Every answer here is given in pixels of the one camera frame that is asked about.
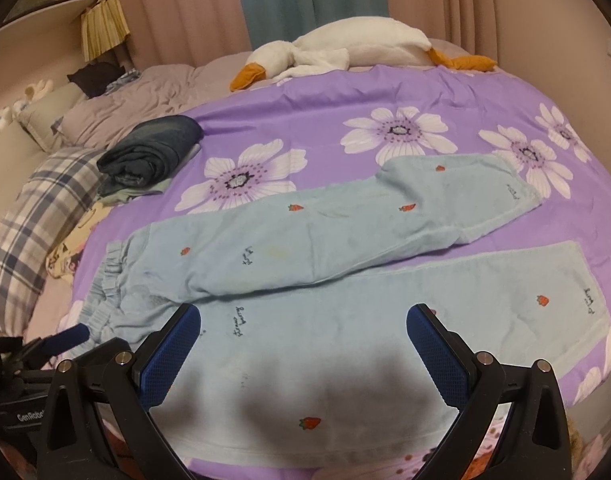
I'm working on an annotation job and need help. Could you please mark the pink curtain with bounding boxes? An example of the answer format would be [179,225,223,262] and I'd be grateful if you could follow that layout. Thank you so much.
[120,0,497,68]

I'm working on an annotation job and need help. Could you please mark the folded dark blue jeans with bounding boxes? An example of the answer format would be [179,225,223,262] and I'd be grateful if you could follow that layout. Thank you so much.
[97,115,203,196]

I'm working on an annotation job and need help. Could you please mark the black cloth item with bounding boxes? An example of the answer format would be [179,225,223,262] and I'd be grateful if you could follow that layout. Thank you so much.
[68,62,125,98]

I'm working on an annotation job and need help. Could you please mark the light blue strawberry pants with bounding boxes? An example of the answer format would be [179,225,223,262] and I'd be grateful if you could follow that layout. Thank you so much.
[80,154,610,467]

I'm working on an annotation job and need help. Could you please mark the yellow fringed lamp shade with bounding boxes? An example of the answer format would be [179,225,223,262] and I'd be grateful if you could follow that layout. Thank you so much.
[81,0,130,62]

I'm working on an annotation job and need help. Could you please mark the grey beige pillow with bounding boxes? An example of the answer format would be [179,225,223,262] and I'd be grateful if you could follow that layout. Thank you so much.
[18,82,87,153]

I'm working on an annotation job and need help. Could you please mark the folded light green garment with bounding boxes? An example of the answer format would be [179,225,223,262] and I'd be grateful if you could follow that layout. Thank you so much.
[96,178,172,206]

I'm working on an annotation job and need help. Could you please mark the yellow cartoon print sheet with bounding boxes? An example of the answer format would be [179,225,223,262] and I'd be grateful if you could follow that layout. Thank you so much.
[46,202,114,285]

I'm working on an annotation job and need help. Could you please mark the plaid pillow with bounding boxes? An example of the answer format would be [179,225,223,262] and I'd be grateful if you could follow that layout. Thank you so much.
[0,148,102,337]

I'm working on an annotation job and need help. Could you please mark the mauve crumpled blanket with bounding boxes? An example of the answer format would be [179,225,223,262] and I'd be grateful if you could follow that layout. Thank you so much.
[52,52,249,150]

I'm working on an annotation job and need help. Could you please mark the white goose plush toy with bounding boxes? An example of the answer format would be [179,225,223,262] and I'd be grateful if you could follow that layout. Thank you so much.
[229,16,496,92]

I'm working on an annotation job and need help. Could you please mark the small white plush toy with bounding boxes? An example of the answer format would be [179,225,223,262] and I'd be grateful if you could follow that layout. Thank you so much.
[0,79,55,135]

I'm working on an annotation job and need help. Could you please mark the purple floral bed cover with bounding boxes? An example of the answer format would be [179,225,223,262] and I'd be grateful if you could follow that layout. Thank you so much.
[73,66,611,478]

